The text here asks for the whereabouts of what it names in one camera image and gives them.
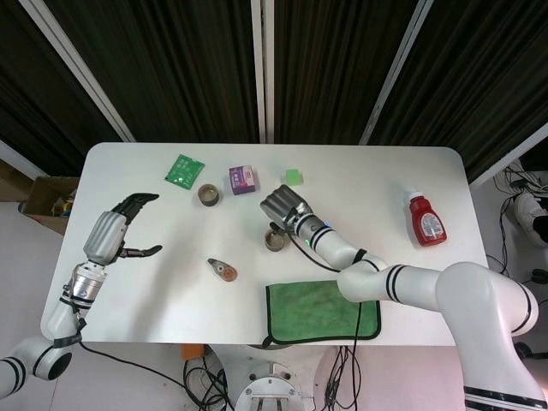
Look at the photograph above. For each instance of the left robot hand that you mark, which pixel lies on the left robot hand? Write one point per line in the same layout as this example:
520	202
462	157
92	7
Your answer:
105	235

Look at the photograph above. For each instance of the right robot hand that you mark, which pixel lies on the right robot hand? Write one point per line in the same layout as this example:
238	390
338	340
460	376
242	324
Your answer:
282	205

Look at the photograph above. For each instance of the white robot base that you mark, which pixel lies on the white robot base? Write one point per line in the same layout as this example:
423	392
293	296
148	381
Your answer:
274	381

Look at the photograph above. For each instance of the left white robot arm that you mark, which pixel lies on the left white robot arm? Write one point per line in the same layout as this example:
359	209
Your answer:
64	312

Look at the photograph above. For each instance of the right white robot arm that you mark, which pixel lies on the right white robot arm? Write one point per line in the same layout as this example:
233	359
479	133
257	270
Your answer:
471	299

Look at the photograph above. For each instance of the light green cube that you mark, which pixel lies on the light green cube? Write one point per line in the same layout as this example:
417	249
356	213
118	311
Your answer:
293	176

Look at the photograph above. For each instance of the purple small box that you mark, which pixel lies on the purple small box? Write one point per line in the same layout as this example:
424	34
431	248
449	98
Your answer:
243	180

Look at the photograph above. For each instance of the brown cardboard box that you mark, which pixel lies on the brown cardboard box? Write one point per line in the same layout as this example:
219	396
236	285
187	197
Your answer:
47	201

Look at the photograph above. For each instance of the orange correction tape dispenser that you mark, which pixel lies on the orange correction tape dispenser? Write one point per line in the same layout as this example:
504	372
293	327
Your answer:
223	270

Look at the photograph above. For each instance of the green foil packet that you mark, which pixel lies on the green foil packet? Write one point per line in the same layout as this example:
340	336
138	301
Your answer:
184	171

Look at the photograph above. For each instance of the green cloth black trim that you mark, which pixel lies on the green cloth black trim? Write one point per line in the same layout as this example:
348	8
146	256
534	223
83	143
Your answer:
308	312

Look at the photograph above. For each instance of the orange floor object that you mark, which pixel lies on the orange floor object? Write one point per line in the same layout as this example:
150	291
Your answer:
191	352

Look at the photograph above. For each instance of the red squeeze bottle white cap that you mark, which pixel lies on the red squeeze bottle white cap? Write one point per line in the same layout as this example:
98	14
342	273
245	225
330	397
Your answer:
428	222

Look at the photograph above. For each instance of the white sneaker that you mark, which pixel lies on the white sneaker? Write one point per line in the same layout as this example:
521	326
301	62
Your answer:
531	214

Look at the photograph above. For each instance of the white partition post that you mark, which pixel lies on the white partition post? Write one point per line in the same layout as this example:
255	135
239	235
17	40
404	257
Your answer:
81	68
262	68
396	68

